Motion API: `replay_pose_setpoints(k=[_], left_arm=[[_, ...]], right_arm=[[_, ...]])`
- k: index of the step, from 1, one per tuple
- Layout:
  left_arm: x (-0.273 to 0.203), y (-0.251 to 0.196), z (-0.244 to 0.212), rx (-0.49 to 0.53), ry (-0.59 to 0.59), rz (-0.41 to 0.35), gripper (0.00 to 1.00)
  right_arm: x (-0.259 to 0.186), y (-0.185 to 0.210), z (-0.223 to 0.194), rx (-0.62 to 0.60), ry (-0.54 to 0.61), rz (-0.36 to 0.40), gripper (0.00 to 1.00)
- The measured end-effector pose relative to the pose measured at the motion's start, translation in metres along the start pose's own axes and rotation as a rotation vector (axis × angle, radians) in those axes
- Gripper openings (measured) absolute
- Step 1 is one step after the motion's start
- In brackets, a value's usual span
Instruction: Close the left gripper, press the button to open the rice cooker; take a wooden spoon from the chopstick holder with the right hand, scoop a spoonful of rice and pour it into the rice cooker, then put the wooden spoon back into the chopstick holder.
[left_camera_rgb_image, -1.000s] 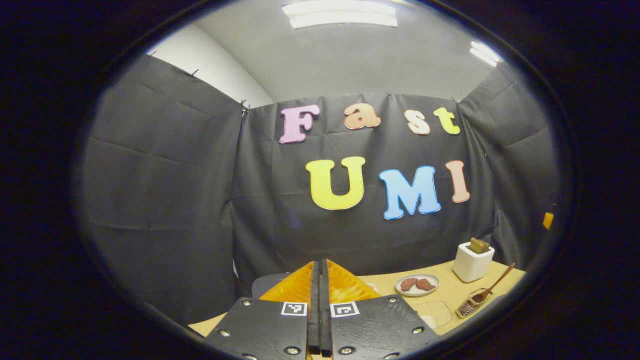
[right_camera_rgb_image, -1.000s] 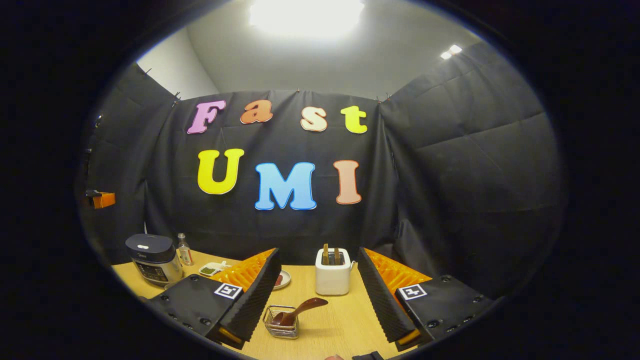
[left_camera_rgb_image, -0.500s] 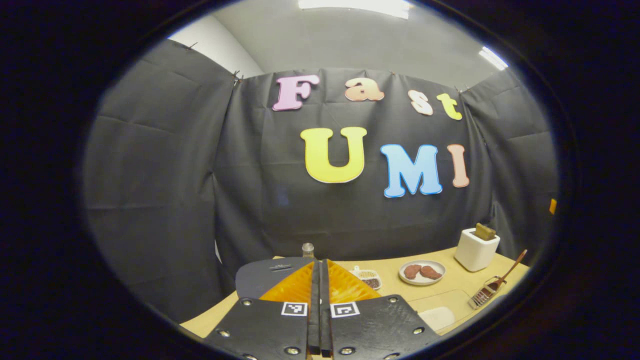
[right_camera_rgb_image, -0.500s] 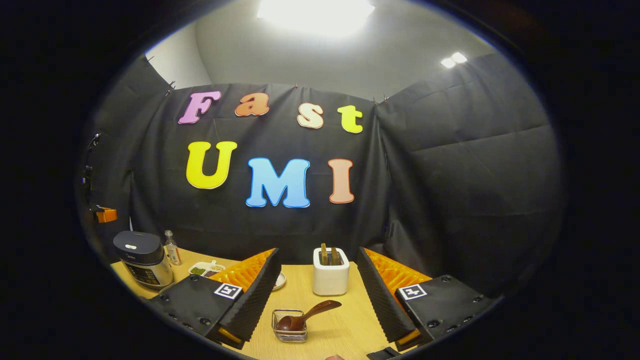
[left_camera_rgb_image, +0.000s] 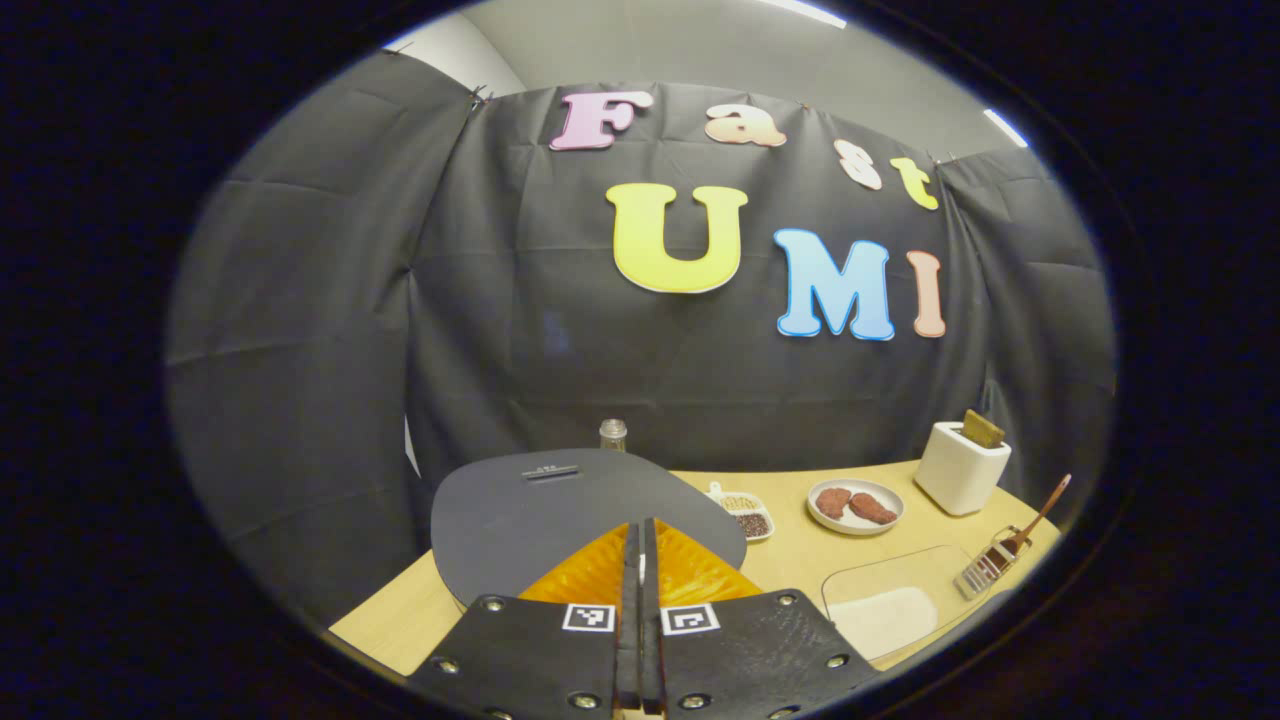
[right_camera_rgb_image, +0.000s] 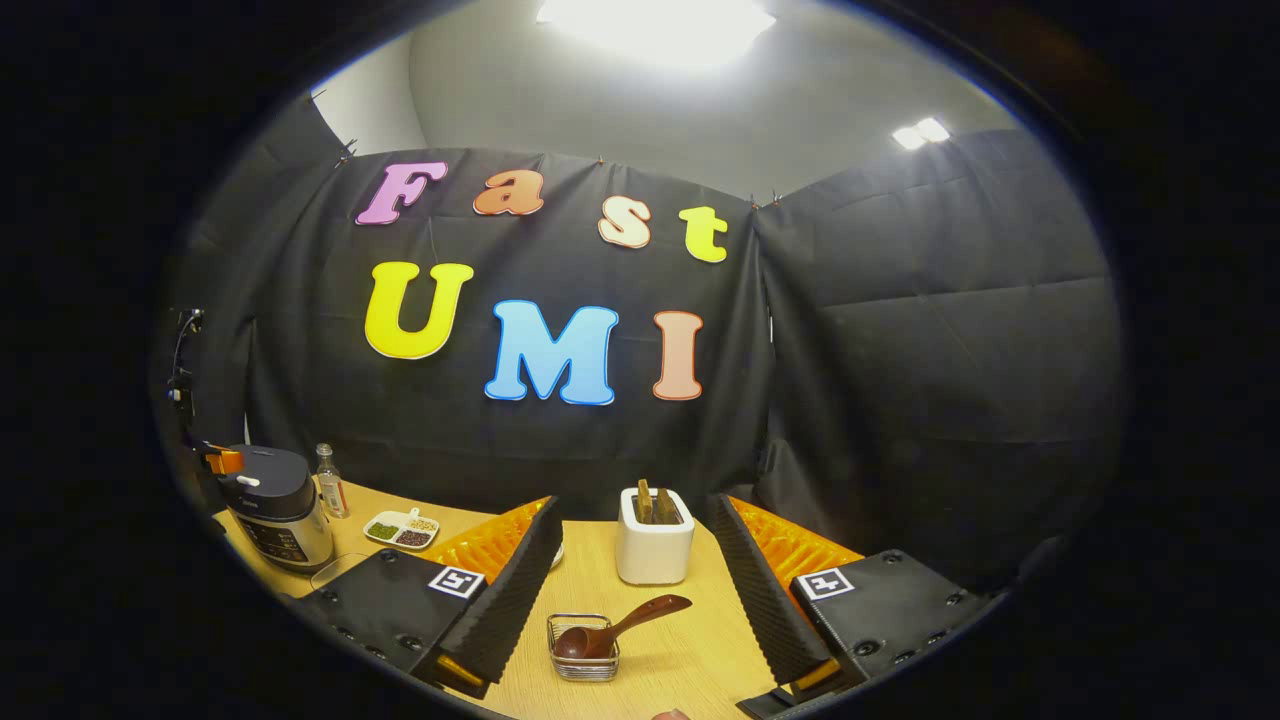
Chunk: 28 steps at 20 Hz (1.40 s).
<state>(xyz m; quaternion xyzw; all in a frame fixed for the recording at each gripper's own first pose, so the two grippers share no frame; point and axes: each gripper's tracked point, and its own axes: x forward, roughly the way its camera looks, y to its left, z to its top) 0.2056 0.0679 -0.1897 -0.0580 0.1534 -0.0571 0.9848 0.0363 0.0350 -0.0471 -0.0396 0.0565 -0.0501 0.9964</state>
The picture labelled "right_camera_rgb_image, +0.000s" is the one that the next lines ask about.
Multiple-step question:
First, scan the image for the grey rice cooker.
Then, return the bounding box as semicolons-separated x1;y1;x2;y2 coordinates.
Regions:
218;445;336;574

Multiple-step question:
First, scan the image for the clear plastic tray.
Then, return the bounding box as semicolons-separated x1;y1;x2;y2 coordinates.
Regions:
310;553;371;591

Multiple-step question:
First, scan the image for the small clear glass bottle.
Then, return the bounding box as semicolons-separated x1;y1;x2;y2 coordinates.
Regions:
315;443;351;519

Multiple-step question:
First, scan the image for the brown wooden spoon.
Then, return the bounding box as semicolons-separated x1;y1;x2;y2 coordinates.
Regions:
553;595;693;661

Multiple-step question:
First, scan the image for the black backdrop cloth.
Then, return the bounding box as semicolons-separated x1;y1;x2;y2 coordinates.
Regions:
150;95;1126;591

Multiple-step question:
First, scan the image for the white divided bean dish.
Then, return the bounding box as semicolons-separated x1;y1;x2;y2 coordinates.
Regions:
362;508;441;552

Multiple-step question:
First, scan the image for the small ceiling light panel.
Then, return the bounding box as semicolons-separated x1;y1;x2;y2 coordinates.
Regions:
892;117;951;151

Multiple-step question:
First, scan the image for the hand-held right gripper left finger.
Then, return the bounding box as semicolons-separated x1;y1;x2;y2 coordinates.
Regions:
300;495;564;701

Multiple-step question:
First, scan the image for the white square utensil holder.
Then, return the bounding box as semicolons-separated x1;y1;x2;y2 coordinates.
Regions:
615;487;696;586

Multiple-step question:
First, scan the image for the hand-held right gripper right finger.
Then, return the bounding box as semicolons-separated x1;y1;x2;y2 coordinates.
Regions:
708;493;1001;719

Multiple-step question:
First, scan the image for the large ceiling light panel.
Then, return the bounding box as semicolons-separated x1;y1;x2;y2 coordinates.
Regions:
535;0;778;61

